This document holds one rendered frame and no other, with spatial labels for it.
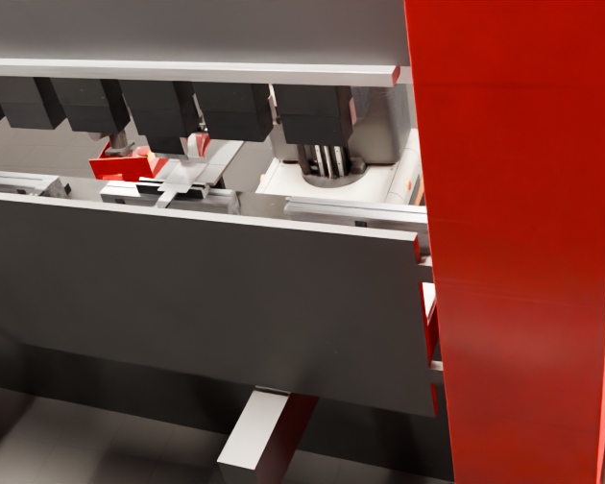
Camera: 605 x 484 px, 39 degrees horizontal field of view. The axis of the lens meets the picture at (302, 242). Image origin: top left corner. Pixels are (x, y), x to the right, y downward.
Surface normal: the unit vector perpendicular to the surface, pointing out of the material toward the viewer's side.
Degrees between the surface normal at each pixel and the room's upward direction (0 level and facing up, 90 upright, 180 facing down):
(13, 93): 90
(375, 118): 90
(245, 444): 0
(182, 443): 0
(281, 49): 90
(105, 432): 0
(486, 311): 90
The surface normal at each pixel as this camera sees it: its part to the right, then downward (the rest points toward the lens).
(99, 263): -0.35, 0.64
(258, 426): -0.18, -0.77
